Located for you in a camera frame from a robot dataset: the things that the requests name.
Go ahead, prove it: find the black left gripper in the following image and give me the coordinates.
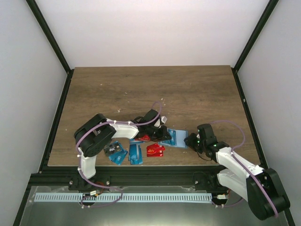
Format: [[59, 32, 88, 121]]
[[146, 125, 172, 142]]

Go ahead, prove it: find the blue card holder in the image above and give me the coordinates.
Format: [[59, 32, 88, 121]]
[[158, 129, 188, 148]]

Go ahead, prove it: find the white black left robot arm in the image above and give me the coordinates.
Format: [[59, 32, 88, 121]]
[[73, 109, 172, 190]]

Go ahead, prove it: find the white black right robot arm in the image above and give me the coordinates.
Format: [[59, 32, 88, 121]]
[[184, 123, 291, 220]]

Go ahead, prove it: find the red credit card pile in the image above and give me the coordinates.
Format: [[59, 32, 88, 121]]
[[135, 135, 151, 142]]

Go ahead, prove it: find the blue credit card pile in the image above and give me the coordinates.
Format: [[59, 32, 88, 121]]
[[128, 139, 143, 165]]

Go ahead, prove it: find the black credit card pile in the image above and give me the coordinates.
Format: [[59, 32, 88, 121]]
[[103, 144, 121, 156]]

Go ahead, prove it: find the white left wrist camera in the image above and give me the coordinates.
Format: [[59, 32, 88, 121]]
[[155, 116, 167, 127]]

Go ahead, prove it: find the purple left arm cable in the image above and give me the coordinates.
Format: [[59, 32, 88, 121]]
[[75, 101, 163, 209]]

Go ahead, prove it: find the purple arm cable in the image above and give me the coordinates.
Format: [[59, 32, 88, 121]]
[[209, 120, 279, 218], [75, 101, 163, 209]]

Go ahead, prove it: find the light blue slotted cable duct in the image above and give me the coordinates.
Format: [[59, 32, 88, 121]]
[[34, 193, 212, 203]]

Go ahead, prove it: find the grey metal base plate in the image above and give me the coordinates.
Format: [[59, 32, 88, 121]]
[[20, 186, 287, 226]]

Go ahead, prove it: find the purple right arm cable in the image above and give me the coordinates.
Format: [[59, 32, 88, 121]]
[[209, 120, 279, 218]]

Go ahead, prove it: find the black front frame rail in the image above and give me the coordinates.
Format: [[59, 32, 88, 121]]
[[29, 165, 225, 191]]

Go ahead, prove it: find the black right frame post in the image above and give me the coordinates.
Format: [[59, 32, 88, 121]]
[[232, 0, 279, 73]]

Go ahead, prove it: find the black frame post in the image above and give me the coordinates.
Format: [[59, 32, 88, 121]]
[[25, 0, 71, 74], [232, 0, 279, 73]]

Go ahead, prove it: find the black left frame post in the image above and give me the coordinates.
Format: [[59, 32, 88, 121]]
[[25, 0, 71, 74]]

